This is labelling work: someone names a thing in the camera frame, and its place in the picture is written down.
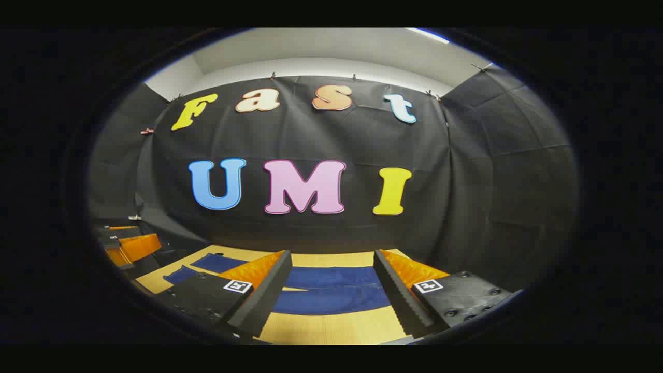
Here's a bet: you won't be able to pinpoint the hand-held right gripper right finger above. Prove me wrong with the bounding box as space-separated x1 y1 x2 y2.
373 249 513 338

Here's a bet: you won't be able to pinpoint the blue jeans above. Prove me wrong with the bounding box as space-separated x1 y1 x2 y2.
163 253 392 315

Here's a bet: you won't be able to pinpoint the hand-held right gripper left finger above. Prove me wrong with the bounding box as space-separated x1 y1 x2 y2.
155 250 293 340

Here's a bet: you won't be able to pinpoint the black backdrop cloth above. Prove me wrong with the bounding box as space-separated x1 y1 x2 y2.
88 65 578 296

